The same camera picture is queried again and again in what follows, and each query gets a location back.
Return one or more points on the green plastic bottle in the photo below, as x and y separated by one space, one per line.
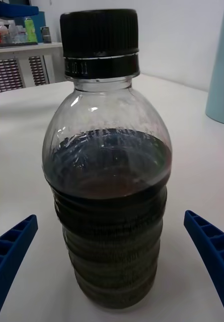
30 31

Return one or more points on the dark drink bottle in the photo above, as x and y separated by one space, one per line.
109 226

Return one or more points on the dark drink can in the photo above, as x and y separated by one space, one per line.
46 35

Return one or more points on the pale blue plastic bin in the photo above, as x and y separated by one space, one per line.
223 75

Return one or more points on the white cabinet with vented panels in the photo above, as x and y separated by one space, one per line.
23 65

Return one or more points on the clear bottle with pink cap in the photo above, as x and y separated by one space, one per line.
3 34

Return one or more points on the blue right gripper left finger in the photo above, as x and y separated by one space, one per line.
8 251

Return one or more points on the clear bottle with white cap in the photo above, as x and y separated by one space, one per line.
13 32

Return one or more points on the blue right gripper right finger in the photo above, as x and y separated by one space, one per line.
215 251

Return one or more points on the blue plastic crate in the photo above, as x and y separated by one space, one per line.
13 8

